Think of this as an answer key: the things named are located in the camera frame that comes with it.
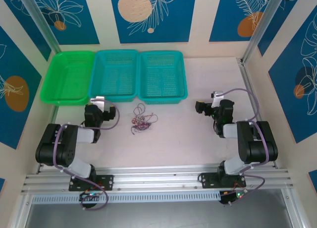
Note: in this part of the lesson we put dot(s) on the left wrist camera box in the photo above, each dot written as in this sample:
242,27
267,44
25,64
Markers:
97,100

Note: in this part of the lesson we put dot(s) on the aluminium rail frame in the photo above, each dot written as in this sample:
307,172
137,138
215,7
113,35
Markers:
153,176

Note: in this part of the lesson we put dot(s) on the aluminium corner post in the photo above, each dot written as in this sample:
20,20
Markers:
39,19
262,24

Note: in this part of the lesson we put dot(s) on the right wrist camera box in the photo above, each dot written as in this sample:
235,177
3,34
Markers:
216,96

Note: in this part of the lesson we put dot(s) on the teal plastic basket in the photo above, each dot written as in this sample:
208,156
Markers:
162,76
114,76

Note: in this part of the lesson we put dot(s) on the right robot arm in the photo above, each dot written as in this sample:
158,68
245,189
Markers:
257,148

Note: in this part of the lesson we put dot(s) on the green plastic basket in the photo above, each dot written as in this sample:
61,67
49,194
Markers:
67,79

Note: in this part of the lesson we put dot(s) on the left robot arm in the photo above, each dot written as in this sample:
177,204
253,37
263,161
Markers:
67,138

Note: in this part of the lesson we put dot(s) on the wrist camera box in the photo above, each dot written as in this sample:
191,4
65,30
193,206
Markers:
97,100
216,96

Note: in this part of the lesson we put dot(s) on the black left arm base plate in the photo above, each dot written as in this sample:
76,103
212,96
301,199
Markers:
106,182

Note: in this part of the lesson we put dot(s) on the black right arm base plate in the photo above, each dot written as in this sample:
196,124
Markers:
208,179

